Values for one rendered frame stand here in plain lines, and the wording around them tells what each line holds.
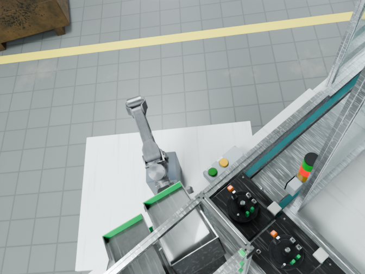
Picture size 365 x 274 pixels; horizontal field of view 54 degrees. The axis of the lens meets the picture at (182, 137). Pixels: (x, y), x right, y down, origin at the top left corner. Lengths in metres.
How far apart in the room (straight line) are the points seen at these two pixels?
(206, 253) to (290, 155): 1.01
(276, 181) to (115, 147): 0.85
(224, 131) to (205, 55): 1.51
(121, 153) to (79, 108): 1.40
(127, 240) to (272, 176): 0.89
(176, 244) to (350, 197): 1.06
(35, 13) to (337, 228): 3.06
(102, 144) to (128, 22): 1.98
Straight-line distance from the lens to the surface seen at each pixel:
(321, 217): 1.78
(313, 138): 1.86
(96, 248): 1.82
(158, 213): 1.07
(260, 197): 1.65
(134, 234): 1.08
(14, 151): 3.34
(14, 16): 3.76
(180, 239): 0.99
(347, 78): 2.03
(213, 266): 1.07
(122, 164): 1.91
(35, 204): 3.05
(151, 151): 1.31
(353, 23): 1.73
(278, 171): 1.76
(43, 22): 3.79
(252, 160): 1.73
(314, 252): 1.63
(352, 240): 1.79
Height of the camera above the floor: 2.54
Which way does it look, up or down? 62 degrees down
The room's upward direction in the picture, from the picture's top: 16 degrees counter-clockwise
